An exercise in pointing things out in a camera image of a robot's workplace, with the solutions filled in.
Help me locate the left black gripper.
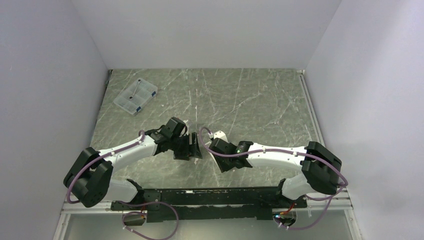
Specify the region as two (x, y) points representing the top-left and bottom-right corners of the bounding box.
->
(169, 132), (202, 161)

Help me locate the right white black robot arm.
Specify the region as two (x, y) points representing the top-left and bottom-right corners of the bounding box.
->
(206, 137), (346, 208)

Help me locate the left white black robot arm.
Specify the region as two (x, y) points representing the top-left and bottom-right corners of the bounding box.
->
(63, 117), (202, 210)

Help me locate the clear plastic organizer box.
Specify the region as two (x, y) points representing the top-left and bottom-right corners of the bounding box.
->
(113, 78), (158, 116)

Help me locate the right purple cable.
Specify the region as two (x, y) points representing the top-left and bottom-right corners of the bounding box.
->
(198, 126), (349, 232)

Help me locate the purple cable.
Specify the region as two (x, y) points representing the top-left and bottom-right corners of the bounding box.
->
(198, 126), (349, 232)
(115, 200), (182, 240)

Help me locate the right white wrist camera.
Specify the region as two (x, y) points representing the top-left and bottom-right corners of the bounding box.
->
(213, 130), (228, 142)

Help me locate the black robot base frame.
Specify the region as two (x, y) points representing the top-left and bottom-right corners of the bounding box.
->
(111, 186), (307, 223)

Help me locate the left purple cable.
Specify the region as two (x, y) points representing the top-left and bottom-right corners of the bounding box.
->
(115, 200), (182, 240)

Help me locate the aluminium rail right edge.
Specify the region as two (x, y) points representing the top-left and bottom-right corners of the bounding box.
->
(296, 69), (326, 147)

